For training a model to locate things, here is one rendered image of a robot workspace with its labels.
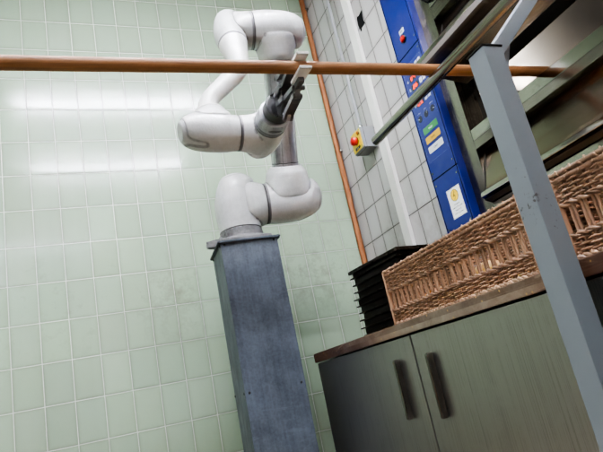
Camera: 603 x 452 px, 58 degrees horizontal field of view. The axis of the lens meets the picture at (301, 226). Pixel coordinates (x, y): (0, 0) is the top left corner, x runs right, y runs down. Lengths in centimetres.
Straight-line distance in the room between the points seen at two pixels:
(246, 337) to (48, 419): 80
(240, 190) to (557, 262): 130
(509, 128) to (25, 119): 204
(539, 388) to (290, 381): 96
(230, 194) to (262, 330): 50
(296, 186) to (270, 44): 50
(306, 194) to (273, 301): 42
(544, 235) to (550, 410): 31
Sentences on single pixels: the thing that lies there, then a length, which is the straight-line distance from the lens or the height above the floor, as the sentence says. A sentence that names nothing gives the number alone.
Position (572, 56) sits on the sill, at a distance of 165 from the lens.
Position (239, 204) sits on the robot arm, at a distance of 191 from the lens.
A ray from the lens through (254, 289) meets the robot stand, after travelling 181.
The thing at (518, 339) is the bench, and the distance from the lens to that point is 103.
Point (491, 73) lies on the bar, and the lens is 95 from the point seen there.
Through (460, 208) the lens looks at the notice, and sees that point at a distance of 192.
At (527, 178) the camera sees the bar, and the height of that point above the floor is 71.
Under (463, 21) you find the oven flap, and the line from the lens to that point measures 176.
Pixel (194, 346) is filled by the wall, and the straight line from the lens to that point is 225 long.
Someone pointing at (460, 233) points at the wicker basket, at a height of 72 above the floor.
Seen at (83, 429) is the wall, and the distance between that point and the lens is 220.
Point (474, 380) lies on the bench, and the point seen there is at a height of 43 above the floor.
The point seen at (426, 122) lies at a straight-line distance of 206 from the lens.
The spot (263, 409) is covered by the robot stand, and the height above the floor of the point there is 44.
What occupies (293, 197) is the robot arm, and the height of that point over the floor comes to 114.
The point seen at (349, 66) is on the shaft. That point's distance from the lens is 136.
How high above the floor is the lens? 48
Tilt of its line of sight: 16 degrees up
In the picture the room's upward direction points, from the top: 12 degrees counter-clockwise
